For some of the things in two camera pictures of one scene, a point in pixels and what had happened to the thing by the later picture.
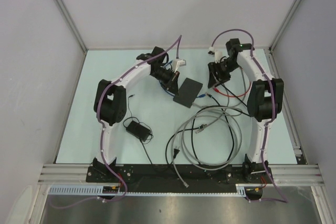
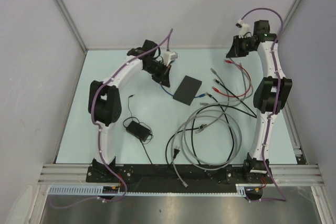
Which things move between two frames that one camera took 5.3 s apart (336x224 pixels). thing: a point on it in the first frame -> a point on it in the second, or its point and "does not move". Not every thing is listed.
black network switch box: [188, 92] does not move
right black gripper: [214, 79] -> [234, 51]
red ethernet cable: [216, 89] does not move
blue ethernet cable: [200, 96] does not move
